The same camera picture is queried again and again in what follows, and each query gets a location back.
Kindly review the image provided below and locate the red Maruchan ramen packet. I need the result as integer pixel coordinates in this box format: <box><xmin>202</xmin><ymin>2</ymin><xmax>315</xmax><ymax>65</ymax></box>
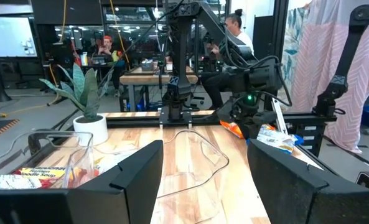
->
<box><xmin>0</xmin><ymin>173</ymin><xmax>44</xmax><ymax>191</ymax></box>
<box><xmin>12</xmin><ymin>166</ymin><xmax>101</xmax><ymax>190</ymax></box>

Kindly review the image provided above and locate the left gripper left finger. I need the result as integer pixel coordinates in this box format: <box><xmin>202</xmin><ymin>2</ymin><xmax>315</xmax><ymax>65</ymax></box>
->
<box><xmin>0</xmin><ymin>139</ymin><xmax>166</xmax><ymax>224</ymax></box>

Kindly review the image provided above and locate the white board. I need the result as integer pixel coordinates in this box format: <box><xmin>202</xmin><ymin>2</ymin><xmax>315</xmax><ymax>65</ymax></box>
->
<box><xmin>0</xmin><ymin>16</ymin><xmax>38</xmax><ymax>58</ymax></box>

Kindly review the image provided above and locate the snake plant in white pot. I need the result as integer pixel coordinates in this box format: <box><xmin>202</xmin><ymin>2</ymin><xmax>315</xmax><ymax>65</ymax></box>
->
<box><xmin>39</xmin><ymin>62</ymin><xmax>114</xmax><ymax>147</ymax></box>

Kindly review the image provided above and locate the grey storage box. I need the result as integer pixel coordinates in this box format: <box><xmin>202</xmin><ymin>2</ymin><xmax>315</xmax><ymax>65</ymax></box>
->
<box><xmin>140</xmin><ymin>58</ymin><xmax>156</xmax><ymax>72</ymax></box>

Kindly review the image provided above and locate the orange Maruchan ramen packet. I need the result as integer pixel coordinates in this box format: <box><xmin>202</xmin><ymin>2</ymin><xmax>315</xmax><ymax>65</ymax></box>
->
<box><xmin>219</xmin><ymin>119</ymin><xmax>245</xmax><ymax>140</ymax></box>

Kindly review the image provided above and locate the blue Maruchan ramen packet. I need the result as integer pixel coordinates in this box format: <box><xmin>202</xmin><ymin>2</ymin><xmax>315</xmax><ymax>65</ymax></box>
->
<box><xmin>256</xmin><ymin>123</ymin><xmax>306</xmax><ymax>156</ymax></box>

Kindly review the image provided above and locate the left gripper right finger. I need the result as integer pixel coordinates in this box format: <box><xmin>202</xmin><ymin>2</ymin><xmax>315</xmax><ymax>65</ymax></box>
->
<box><xmin>247</xmin><ymin>138</ymin><xmax>369</xmax><ymax>224</ymax></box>

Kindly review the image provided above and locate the silver aluminium bar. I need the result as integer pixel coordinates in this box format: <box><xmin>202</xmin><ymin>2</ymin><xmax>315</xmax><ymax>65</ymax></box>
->
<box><xmin>270</xmin><ymin>98</ymin><xmax>289</xmax><ymax>135</ymax></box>

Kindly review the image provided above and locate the pink chevron blanket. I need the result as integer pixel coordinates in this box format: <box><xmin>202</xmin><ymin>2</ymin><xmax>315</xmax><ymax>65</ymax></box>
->
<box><xmin>280</xmin><ymin>0</ymin><xmax>369</xmax><ymax>154</ymax></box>

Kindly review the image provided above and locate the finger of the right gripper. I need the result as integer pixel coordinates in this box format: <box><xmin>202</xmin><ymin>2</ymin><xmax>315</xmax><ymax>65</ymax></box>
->
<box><xmin>217</xmin><ymin>104</ymin><xmax>238</xmax><ymax>123</ymax></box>
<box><xmin>242</xmin><ymin>121</ymin><xmax>262</xmax><ymax>140</ymax></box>

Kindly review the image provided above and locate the teal leaf patterned curtain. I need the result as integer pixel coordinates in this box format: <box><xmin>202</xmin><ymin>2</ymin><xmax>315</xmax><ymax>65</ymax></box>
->
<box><xmin>280</xmin><ymin>6</ymin><xmax>311</xmax><ymax>82</ymax></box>

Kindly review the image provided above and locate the yellow hanging cable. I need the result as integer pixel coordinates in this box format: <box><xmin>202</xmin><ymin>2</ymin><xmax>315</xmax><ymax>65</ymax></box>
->
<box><xmin>108</xmin><ymin>0</ymin><xmax>131</xmax><ymax>65</ymax></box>

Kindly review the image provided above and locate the person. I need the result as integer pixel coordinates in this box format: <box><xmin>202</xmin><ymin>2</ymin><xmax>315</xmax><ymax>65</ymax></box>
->
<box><xmin>199</xmin><ymin>8</ymin><xmax>256</xmax><ymax>110</ymax></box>
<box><xmin>94</xmin><ymin>34</ymin><xmax>128</xmax><ymax>98</ymax></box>

